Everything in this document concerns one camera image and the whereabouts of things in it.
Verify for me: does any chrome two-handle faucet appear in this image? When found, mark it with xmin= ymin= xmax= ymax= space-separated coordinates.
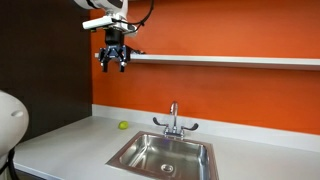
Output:
xmin=152 ymin=100 xmax=200 ymax=140

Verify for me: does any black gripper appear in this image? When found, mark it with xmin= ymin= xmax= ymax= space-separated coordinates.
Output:
xmin=98 ymin=28 xmax=131 ymax=74

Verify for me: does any white rounded robot base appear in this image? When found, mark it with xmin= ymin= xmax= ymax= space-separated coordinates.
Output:
xmin=0 ymin=90 xmax=30 ymax=168

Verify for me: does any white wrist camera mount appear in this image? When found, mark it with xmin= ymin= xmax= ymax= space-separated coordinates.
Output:
xmin=82 ymin=15 xmax=138 ymax=38

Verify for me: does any long white wall shelf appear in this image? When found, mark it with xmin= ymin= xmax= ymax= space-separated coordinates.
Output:
xmin=94 ymin=52 xmax=320 ymax=71

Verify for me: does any stainless steel sink basin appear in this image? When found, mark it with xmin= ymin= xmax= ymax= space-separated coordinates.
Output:
xmin=105 ymin=130 xmax=220 ymax=180

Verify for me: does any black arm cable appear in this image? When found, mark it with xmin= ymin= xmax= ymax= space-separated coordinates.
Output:
xmin=121 ymin=0 xmax=155 ymax=28

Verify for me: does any green lime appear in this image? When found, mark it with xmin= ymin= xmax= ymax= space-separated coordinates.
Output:
xmin=118 ymin=120 xmax=130 ymax=131

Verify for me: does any round sink drain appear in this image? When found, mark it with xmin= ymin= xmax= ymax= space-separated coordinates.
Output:
xmin=160 ymin=163 xmax=175 ymax=173

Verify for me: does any black base cable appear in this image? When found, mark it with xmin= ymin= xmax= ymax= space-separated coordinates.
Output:
xmin=0 ymin=148 xmax=20 ymax=180

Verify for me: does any dark wood cabinet panel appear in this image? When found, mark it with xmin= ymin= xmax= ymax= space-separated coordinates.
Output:
xmin=0 ymin=0 xmax=94 ymax=145

